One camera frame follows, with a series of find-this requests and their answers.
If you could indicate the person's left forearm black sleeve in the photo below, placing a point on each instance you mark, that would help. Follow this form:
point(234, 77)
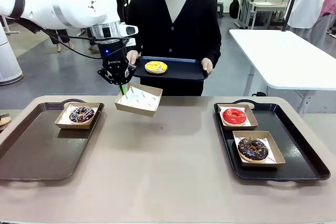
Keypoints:
point(214, 49)

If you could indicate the person in black cardigan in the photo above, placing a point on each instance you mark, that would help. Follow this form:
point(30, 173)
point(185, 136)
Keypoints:
point(194, 24)

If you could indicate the white cylindrical appliance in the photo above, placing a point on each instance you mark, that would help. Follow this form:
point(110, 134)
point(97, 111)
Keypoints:
point(8, 61)

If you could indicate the pink garment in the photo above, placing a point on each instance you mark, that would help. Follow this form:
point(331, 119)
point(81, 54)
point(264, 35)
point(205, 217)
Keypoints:
point(329, 5)

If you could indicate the brown cardboard box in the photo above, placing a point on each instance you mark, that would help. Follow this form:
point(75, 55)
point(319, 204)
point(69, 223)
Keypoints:
point(252, 119)
point(262, 164)
point(76, 126)
point(136, 112)

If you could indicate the red glazed donut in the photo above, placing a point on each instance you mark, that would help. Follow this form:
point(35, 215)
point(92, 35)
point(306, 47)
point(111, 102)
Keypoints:
point(228, 116)

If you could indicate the beige brown round object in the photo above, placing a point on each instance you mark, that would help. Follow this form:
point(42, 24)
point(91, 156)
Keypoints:
point(4, 119)

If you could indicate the large brown tray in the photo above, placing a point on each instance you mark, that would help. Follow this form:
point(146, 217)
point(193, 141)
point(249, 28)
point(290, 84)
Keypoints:
point(39, 153)

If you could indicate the yellow sprinkled donut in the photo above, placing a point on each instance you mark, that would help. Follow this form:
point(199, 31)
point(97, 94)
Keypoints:
point(151, 68)

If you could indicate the white background table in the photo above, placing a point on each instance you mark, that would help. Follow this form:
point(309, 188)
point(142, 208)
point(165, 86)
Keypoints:
point(8, 24)

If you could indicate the small black serving tray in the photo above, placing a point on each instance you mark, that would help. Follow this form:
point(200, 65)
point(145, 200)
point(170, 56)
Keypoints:
point(183, 70)

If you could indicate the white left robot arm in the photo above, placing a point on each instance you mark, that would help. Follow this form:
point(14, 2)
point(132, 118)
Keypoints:
point(73, 3)

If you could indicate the chocolate sprinkled donut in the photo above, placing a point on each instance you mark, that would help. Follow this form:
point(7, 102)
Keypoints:
point(245, 153)

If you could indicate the white printed paper liner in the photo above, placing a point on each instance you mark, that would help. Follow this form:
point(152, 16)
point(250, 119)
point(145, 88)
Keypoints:
point(141, 100)
point(63, 119)
point(272, 153)
point(221, 111)

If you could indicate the person's right hand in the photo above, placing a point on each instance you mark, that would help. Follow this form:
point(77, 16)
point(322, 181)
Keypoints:
point(132, 56)

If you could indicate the purple sprinkled donut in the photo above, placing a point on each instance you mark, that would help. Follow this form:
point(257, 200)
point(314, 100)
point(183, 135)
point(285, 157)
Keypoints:
point(74, 117)

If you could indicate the black backpack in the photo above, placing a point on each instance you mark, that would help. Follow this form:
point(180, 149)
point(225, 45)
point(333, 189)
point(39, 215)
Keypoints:
point(234, 7)

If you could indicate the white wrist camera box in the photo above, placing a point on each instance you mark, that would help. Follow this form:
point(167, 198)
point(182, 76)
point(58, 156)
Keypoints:
point(130, 30)

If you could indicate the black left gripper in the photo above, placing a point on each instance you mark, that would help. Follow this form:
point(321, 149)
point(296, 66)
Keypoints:
point(114, 51)

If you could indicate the large black tray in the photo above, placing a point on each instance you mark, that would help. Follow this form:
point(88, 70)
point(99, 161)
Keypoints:
point(302, 142)

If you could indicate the small black clamp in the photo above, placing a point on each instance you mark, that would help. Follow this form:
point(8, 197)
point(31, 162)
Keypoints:
point(259, 94)

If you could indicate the person's left hand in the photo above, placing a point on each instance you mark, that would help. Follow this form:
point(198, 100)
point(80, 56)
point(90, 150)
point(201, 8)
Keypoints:
point(207, 65)

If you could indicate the black stand pole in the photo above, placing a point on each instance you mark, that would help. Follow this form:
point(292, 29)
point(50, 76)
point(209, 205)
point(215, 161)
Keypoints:
point(290, 6)

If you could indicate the small dark stool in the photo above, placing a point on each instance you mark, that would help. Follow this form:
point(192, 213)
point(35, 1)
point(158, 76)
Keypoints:
point(220, 9)

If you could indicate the grey background desk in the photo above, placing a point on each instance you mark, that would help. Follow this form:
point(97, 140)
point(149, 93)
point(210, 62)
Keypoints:
point(262, 6)

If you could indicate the grey garment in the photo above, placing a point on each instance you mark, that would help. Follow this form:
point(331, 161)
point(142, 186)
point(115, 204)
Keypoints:
point(324, 32)

